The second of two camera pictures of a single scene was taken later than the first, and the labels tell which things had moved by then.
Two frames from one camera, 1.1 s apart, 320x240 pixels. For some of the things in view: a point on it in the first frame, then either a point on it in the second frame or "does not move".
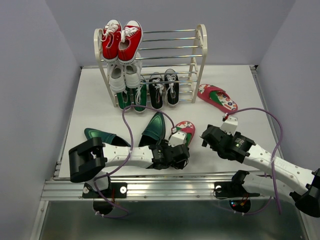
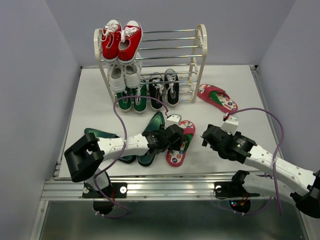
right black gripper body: [230, 135] does not move
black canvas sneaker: [172, 90] does not move
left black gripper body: [178, 164] to [176, 145]
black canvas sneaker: [156, 89] does not move
